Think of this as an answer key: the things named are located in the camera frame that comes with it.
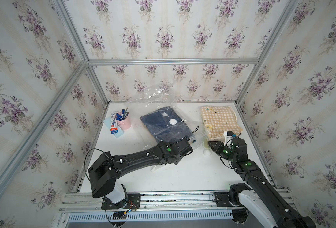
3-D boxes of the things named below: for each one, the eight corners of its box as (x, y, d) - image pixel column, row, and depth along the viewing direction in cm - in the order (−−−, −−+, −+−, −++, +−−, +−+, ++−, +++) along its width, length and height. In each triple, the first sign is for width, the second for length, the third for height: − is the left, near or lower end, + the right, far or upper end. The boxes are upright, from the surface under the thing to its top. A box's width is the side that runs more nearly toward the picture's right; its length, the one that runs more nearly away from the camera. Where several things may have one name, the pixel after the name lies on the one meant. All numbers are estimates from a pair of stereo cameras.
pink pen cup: (123, 132, 102) (120, 125, 95) (119, 126, 105) (115, 119, 98) (135, 125, 106) (133, 118, 99) (131, 120, 110) (128, 112, 103)
